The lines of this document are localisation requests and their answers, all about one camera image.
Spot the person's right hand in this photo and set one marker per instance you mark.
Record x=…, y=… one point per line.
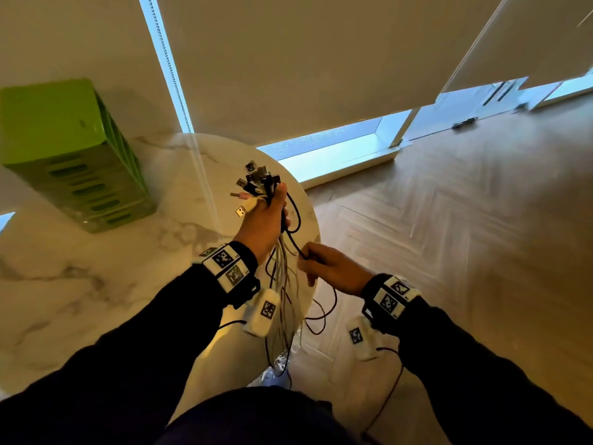
x=338, y=269

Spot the person's left hand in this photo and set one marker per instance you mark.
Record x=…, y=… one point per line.
x=259, y=227

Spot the person's right thumb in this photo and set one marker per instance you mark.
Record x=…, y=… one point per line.
x=316, y=247

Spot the person's left thumb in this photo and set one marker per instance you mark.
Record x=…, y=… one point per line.
x=279, y=197

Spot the person's left forearm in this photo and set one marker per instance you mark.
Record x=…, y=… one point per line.
x=134, y=356

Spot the person's right forearm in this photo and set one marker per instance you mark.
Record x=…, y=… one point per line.
x=472, y=380

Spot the white window sill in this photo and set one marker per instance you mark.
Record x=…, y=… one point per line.
x=343, y=162

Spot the black wristband with marker tags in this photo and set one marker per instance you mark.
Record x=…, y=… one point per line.
x=229, y=269
x=390, y=301

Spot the white roller blind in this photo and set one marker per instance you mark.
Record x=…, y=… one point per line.
x=523, y=41
x=301, y=55
x=69, y=46

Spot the person's dark trousers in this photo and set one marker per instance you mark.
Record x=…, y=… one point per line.
x=255, y=417

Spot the black window latch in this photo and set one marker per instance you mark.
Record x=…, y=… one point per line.
x=464, y=123

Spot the green slotted box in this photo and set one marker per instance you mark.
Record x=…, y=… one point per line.
x=69, y=152

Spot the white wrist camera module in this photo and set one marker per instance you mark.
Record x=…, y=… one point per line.
x=262, y=312
x=360, y=338

